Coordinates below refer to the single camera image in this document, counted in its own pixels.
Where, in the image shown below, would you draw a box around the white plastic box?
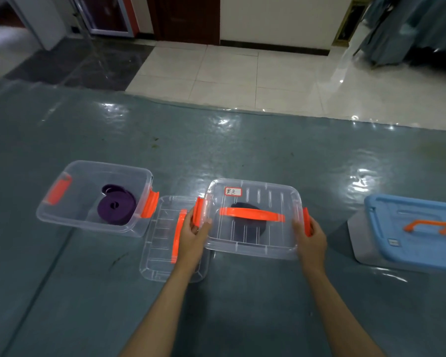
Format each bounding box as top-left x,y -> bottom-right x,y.
347,210 -> 446,274

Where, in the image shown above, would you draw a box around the dark brown wooden door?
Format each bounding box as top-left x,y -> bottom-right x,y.
147,0 -> 221,46

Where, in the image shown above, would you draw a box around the narrow white door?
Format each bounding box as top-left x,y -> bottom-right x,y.
7,0 -> 67,52

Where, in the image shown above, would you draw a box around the person's left hand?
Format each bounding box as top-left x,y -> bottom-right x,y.
174,217 -> 213,276

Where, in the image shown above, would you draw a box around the purple resistance band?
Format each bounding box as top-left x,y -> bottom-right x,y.
98,190 -> 137,226

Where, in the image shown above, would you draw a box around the narrow black resistance band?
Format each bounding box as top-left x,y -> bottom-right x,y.
229,202 -> 272,244

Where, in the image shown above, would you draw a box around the clear plastic storage box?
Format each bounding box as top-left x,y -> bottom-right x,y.
192,178 -> 313,261
36,160 -> 160,238

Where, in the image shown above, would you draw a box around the blue lid orange handle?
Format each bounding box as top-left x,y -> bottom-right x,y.
364,193 -> 446,273

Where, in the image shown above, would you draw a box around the person's left forearm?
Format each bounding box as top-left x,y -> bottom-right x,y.
119,267 -> 194,357

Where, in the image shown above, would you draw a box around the round table with teal cloth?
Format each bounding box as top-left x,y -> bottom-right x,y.
405,0 -> 446,69

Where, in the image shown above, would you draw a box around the person's right forearm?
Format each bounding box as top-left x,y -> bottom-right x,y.
304,269 -> 386,357

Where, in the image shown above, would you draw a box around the teal felt table cover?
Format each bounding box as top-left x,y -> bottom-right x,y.
0,79 -> 446,357

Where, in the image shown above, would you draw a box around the clear lid orange handle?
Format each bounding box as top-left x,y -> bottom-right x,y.
203,178 -> 304,261
139,195 -> 211,284

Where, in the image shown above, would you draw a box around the person's right hand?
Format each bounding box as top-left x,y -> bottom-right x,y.
291,215 -> 328,276

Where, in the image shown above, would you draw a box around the white framed glass door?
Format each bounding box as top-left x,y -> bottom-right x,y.
72,0 -> 140,38

